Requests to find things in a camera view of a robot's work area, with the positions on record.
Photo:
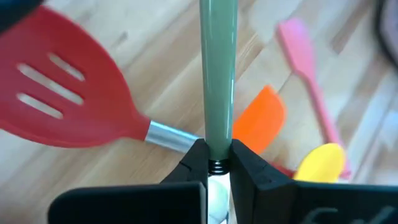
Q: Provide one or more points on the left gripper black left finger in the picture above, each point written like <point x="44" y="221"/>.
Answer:
<point x="124" y="205"/>

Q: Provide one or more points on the pink spatula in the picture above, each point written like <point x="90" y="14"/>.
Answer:
<point x="295" y="46"/>

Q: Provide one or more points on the orange spatula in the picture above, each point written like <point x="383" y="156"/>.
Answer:
<point x="261" y="121"/>

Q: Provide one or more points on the red slotted spoon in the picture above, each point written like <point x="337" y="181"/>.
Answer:
<point x="109" y="109"/>

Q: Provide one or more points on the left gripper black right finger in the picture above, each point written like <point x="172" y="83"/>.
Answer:
<point x="311" y="202"/>

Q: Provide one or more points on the yellow spoon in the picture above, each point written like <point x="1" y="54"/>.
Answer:
<point x="320" y="163"/>

